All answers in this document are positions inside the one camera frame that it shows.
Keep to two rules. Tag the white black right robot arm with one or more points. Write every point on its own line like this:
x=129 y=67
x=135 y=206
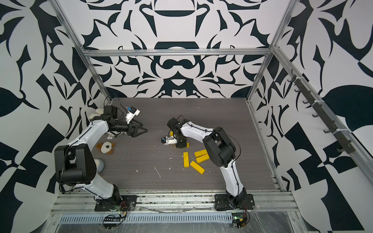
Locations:
x=220 y=148

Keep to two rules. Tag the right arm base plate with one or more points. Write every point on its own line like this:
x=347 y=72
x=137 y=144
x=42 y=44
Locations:
x=224 y=202

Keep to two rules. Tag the aluminium horizontal frame bar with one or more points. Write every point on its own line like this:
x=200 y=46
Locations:
x=175 y=52

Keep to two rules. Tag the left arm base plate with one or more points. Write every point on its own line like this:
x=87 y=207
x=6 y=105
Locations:
x=123 y=204

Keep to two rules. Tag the left controller board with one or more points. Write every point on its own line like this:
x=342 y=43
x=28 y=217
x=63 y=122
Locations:
x=111 y=221

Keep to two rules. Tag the controller board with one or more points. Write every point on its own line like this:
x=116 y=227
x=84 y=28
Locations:
x=111 y=221
x=239 y=220

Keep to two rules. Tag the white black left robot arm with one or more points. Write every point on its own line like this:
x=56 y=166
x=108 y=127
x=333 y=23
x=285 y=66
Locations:
x=75 y=165

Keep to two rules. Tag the right controller board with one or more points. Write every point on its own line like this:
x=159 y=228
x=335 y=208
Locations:
x=239 y=220

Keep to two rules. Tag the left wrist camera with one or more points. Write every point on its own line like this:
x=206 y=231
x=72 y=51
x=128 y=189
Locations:
x=131 y=113

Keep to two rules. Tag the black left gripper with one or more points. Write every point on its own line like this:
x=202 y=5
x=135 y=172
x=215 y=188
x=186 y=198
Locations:
x=131 y=132

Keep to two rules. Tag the aluminium corner frame post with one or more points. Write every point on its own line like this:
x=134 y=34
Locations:
x=278 y=35

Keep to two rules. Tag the aluminium left frame post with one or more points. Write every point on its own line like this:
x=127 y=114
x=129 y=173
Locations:
x=63 y=19

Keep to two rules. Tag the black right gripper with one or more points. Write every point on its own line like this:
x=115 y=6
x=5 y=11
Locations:
x=180 y=144

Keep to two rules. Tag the grey white bowl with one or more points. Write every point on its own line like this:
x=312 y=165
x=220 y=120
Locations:
x=100 y=165

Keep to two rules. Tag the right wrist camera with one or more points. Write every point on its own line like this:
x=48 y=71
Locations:
x=168 y=140

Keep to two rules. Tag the aluminium rail front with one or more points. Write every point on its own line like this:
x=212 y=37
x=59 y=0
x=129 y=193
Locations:
x=170 y=201

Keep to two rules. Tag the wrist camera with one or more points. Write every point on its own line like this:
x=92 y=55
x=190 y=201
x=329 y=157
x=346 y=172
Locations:
x=131 y=113
x=168 y=140

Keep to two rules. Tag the black hook rack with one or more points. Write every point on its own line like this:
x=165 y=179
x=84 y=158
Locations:
x=323 y=112

